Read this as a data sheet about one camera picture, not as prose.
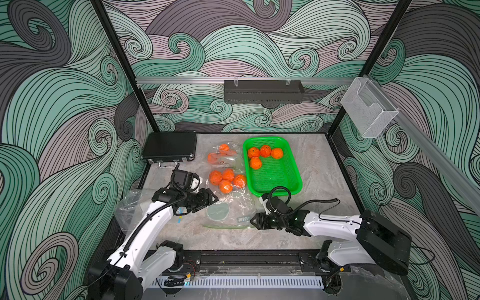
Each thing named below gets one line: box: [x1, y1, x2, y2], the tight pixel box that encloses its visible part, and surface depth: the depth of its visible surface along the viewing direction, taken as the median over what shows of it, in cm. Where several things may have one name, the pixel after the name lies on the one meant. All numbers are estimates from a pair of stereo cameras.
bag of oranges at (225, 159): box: [206, 142, 244, 175], surface depth 102 cm
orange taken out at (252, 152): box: [247, 146, 260, 159], surface depth 106 cm
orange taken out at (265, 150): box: [260, 145, 272, 158], surface depth 106 cm
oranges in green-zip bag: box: [208, 168, 247, 194], surface depth 94 cm
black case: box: [140, 131, 198, 169], surface depth 115 cm
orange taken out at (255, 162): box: [250, 156, 262, 170], surface depth 101 cm
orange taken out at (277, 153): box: [270, 147, 284, 160], surface depth 106 cm
